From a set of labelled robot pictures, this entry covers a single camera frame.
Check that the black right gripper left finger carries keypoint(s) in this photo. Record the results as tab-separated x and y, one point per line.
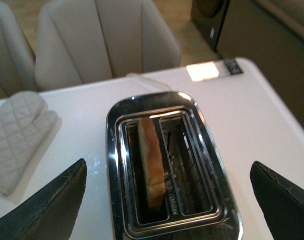
51	212

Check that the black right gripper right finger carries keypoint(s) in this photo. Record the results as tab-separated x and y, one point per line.
281	201

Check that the slice of toast bread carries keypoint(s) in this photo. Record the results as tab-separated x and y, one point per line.
152	163

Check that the white chrome toaster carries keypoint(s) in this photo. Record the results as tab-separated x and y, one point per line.
198	203

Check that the grey quilted oven mitt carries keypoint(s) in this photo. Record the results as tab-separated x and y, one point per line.
25	122

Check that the beige chair left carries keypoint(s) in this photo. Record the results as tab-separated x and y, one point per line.
17	59

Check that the beige chair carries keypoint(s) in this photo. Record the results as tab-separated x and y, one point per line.
82	42
17	59

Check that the beige chair right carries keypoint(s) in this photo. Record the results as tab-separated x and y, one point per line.
82	42

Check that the dark appliance in background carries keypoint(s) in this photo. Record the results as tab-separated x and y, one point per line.
208	16

